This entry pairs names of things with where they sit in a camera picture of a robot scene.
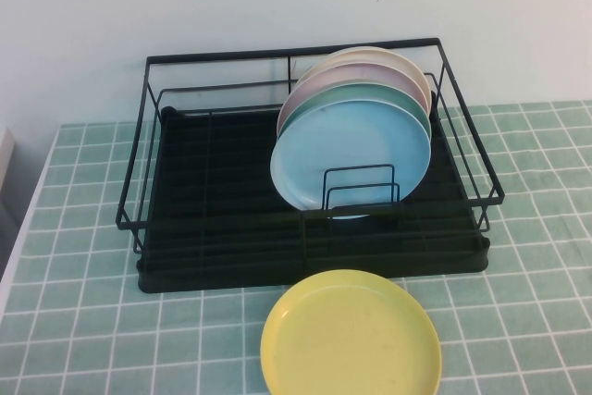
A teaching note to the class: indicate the green checked tablecloth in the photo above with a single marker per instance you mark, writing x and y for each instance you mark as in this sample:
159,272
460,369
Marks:
509,275

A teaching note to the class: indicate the yellow plate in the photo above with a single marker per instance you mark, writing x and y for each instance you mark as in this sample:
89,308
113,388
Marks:
351,344

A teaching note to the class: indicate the pink plate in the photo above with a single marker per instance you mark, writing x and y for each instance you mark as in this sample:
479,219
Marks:
393,78

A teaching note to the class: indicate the light blue plate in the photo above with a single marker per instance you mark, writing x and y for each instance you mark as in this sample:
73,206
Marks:
351,145

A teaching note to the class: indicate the black plastic drip tray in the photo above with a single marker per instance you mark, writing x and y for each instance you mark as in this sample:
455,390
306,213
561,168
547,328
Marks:
208,275

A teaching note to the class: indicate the cream plate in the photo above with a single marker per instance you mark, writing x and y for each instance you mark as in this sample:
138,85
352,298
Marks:
393,58

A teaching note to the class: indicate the teal green plate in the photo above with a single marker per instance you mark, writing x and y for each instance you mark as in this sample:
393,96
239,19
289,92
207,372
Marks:
393,98

